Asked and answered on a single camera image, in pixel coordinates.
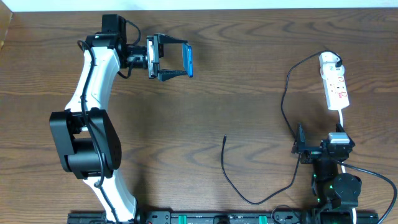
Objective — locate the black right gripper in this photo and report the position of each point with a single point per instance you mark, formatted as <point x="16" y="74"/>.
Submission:
<point x="314" y="148"/>

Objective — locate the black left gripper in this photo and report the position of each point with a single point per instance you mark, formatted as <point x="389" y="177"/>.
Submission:
<point x="159" y="56"/>

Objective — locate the blue Galaxy smartphone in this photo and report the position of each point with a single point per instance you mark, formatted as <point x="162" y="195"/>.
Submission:
<point x="187" y="56"/>

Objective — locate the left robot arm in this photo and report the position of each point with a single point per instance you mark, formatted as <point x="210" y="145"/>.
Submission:
<point x="86" y="140"/>

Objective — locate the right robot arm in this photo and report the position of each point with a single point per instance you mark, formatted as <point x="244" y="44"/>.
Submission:
<point x="337" y="192"/>

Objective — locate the white USB charger adapter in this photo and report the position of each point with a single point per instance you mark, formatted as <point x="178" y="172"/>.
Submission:
<point x="330" y="70"/>

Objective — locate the white power strip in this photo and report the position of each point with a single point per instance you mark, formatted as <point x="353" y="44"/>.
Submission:
<point x="335" y="89"/>

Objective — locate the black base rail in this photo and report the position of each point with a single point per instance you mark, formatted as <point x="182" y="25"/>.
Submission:
<point x="165" y="217"/>

